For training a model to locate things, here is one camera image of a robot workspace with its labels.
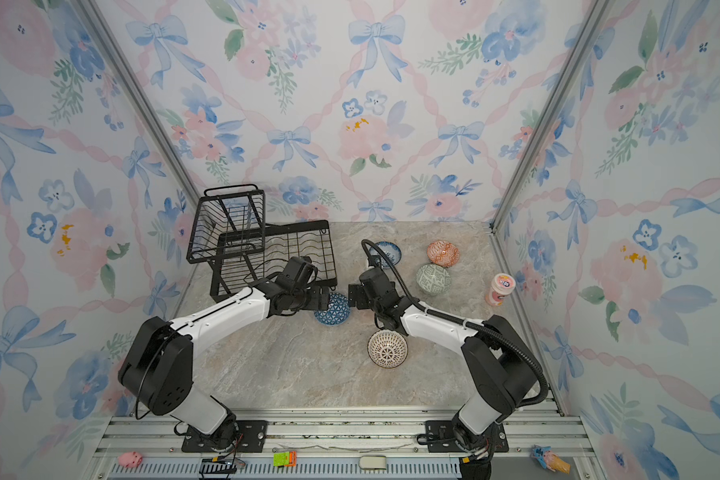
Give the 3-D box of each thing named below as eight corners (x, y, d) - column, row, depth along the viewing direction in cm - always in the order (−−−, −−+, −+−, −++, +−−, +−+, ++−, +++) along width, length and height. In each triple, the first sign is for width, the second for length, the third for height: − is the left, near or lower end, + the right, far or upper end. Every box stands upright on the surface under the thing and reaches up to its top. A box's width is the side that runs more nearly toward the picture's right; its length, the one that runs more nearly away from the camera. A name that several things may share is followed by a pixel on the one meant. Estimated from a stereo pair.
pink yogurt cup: (485, 308, 99) (497, 290, 90) (480, 292, 103) (492, 273, 94) (505, 308, 99) (518, 290, 90) (499, 292, 103) (512, 273, 94)
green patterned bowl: (418, 295, 101) (420, 288, 98) (415, 271, 108) (417, 264, 105) (450, 295, 101) (453, 289, 98) (445, 271, 108) (447, 264, 105)
